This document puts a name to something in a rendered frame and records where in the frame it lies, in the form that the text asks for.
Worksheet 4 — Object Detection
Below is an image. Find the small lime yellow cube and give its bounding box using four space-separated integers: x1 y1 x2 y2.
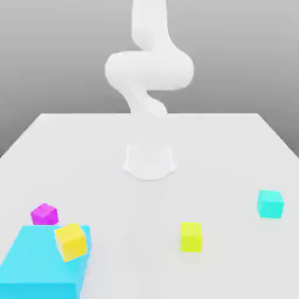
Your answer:
180 221 203 253

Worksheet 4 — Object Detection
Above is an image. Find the small magenta cube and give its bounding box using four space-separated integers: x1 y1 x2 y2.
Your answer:
30 203 59 226

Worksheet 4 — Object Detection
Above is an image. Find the small turquoise cube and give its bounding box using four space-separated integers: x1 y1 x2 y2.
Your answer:
256 189 285 220

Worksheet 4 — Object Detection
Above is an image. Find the large light blue box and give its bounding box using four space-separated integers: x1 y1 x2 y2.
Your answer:
0 224 92 299

